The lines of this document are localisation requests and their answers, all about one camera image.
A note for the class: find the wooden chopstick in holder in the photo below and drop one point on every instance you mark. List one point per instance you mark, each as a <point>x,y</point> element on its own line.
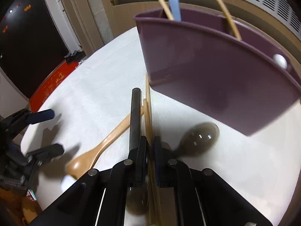
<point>166,10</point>

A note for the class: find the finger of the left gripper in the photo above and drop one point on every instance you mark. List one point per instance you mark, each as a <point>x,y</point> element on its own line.
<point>43,155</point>
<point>24,117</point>

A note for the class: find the white round spoon in holder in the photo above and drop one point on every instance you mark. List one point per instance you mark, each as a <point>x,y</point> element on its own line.
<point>280,60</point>

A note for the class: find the purple plastic utensil holder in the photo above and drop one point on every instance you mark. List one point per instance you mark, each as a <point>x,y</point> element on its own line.
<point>197,62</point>

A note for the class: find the white plastic spoon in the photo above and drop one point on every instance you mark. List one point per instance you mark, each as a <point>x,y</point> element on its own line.
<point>67,182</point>

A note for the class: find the grey spoon black handle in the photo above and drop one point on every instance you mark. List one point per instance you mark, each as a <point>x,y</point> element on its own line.
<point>135,122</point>
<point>196,140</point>

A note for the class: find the black appliance with lights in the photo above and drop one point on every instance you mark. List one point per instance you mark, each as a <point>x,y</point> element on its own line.
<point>31,46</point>

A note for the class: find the wooden spoon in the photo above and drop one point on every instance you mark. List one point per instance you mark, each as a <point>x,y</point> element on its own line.
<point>81,164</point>

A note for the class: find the red mat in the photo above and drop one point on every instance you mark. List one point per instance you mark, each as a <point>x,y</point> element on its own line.
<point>46,88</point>

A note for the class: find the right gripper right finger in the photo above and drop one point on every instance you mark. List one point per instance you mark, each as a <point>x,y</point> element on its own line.
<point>175,174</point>

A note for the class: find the white table cloth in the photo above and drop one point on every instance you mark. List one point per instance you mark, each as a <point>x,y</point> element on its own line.
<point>263,168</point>

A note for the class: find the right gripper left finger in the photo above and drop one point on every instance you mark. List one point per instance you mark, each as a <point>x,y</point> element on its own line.
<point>119,180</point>

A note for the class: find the light blue plastic utensil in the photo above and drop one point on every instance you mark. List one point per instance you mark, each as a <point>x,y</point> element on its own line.
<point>175,9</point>

